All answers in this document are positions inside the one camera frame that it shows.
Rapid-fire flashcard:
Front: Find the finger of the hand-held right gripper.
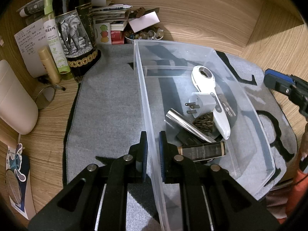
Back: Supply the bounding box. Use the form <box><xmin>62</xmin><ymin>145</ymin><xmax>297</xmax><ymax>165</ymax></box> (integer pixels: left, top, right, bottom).
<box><xmin>263</xmin><ymin>69</ymin><xmax>298</xmax><ymax>96</ymax></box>

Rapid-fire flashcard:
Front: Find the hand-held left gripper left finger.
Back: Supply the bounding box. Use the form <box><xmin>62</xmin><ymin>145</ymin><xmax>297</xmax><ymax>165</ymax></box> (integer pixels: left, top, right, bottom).
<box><xmin>28</xmin><ymin>131</ymin><xmax>148</xmax><ymax>231</ymax></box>

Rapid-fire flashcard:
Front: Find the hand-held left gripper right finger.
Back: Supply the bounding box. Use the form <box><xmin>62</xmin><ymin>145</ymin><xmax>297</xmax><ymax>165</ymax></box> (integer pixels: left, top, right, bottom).
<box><xmin>159</xmin><ymin>131</ymin><xmax>281</xmax><ymax>231</ymax></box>

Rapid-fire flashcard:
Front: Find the dark cylinder with gold cap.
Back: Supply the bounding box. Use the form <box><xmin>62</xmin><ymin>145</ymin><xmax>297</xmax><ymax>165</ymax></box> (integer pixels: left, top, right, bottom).
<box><xmin>177</xmin><ymin>141</ymin><xmax>227</xmax><ymax>161</ymax></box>

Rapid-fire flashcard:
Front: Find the silver metal tube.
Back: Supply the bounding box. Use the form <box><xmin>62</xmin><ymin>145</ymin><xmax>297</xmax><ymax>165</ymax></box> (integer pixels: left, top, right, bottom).
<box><xmin>166</xmin><ymin>109</ymin><xmax>216</xmax><ymax>143</ymax></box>

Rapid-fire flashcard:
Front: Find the dark brown textured cone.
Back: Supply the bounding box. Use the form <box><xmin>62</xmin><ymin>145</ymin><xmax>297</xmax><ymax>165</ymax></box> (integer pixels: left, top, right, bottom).
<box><xmin>192</xmin><ymin>112</ymin><xmax>215</xmax><ymax>134</ymax></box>

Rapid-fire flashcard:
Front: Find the silver travel adapter plug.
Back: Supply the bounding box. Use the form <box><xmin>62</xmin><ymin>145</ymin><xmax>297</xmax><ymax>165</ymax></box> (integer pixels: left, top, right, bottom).
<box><xmin>185</xmin><ymin>92</ymin><xmax>216</xmax><ymax>119</ymax></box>

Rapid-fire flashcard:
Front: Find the clear plastic storage bin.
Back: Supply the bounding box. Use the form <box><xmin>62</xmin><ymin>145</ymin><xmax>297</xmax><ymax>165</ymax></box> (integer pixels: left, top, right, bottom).
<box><xmin>133</xmin><ymin>39</ymin><xmax>276</xmax><ymax>231</ymax></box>

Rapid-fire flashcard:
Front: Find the person's right forearm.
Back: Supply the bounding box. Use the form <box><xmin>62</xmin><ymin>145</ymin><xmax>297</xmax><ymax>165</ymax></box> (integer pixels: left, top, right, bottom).
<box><xmin>298</xmin><ymin>123</ymin><xmax>308</xmax><ymax>169</ymax></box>

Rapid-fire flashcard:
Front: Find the grey patterned mat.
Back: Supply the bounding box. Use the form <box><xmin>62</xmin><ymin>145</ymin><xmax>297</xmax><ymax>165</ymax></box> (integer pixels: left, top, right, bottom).
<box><xmin>63</xmin><ymin>42</ymin><xmax>299</xmax><ymax>231</ymax></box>

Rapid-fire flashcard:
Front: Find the white handheld massager device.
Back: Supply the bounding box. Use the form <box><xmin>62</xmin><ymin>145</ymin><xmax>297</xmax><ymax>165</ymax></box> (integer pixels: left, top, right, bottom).
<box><xmin>191</xmin><ymin>66</ymin><xmax>231</xmax><ymax>140</ymax></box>

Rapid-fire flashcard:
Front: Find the orange cloth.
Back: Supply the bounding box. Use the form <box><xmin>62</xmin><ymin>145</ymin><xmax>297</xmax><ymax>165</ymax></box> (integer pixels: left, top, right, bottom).
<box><xmin>285</xmin><ymin>166</ymin><xmax>308</xmax><ymax>222</ymax></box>

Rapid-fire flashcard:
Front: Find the black pen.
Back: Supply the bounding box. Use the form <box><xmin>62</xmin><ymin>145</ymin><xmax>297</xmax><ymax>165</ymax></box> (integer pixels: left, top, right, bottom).
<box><xmin>37</xmin><ymin>76</ymin><xmax>66</xmax><ymax>92</ymax></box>

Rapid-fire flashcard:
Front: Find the small round mirror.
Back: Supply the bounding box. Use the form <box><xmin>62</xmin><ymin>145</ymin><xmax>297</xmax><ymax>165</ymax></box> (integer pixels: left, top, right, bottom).
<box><xmin>32</xmin><ymin>86</ymin><xmax>54</xmax><ymax>110</ymax></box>

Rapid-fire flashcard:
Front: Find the white bowl of beads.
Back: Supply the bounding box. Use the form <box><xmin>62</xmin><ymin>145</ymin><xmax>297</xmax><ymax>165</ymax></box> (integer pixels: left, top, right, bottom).
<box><xmin>124</xmin><ymin>28</ymin><xmax>165</xmax><ymax>45</ymax></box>

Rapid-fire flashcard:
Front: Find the red box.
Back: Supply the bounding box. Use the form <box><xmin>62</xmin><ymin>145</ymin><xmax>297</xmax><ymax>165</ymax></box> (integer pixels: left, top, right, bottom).
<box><xmin>111</xmin><ymin>30</ymin><xmax>126</xmax><ymax>44</ymax></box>

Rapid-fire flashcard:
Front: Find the blue cartoon sticker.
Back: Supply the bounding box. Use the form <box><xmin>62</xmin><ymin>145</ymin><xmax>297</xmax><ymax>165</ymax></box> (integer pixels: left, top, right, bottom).
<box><xmin>6</xmin><ymin>143</ymin><xmax>27</xmax><ymax>181</ymax></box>

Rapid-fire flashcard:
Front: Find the fruit print card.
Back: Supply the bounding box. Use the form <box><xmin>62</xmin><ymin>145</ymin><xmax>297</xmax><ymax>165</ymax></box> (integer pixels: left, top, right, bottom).
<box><xmin>95</xmin><ymin>23</ymin><xmax>112</xmax><ymax>44</ymax></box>

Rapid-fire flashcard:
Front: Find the round mesh disc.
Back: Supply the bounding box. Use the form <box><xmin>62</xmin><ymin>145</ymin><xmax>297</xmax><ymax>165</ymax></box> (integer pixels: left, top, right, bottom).
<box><xmin>5</xmin><ymin>170</ymin><xmax>23</xmax><ymax>204</ymax></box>

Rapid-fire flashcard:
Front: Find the yellow tube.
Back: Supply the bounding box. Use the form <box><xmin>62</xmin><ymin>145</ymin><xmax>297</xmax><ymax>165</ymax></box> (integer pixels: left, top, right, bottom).
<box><xmin>38</xmin><ymin>47</ymin><xmax>62</xmax><ymax>84</ymax></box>

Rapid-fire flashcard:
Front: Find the white card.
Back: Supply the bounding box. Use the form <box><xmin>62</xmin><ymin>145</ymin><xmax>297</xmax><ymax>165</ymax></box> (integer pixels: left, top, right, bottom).
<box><xmin>128</xmin><ymin>13</ymin><xmax>160</xmax><ymax>32</ymax></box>

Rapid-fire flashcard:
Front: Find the dark wine bottle elephant label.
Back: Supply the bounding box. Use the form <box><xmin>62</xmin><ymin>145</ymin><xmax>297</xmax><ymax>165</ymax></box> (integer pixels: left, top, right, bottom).
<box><xmin>52</xmin><ymin>0</ymin><xmax>102</xmax><ymax>77</ymax></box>

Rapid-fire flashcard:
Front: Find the green spray bottle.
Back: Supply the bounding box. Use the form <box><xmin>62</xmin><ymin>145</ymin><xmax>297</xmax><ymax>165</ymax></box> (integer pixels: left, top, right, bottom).
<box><xmin>43</xmin><ymin>0</ymin><xmax>74</xmax><ymax>80</ymax></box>

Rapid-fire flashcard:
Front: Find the stack of books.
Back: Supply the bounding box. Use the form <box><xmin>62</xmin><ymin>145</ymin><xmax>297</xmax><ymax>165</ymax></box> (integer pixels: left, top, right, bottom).
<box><xmin>93</xmin><ymin>3</ymin><xmax>133</xmax><ymax>33</ymax></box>

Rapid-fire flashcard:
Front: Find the handwritten white paper note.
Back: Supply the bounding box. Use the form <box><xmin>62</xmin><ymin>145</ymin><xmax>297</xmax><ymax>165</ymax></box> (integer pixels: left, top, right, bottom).
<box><xmin>14</xmin><ymin>19</ymin><xmax>49</xmax><ymax>79</ymax></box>

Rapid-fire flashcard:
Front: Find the rolled printed paper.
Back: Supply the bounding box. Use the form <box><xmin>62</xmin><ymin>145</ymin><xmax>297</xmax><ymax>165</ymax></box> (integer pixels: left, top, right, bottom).
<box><xmin>16</xmin><ymin>0</ymin><xmax>46</xmax><ymax>18</ymax></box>

